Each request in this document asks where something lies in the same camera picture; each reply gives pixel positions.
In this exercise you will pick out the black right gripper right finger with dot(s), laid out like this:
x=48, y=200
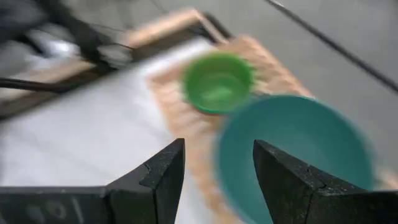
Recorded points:
x=298, y=193

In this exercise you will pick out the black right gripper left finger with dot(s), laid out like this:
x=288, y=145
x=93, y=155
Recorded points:
x=155, y=183

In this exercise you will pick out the dark teal plastic bowl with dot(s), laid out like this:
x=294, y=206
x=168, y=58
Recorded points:
x=295, y=130

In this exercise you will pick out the green plastic bowl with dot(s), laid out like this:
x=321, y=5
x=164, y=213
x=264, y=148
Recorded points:
x=217, y=84

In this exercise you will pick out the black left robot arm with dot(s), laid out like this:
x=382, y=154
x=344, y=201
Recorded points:
x=62, y=34

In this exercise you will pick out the wooden slatted shelf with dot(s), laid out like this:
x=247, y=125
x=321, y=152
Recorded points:
x=183, y=115

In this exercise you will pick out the black aluminium table frame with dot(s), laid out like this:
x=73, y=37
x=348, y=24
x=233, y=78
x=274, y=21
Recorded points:
x=217, y=26

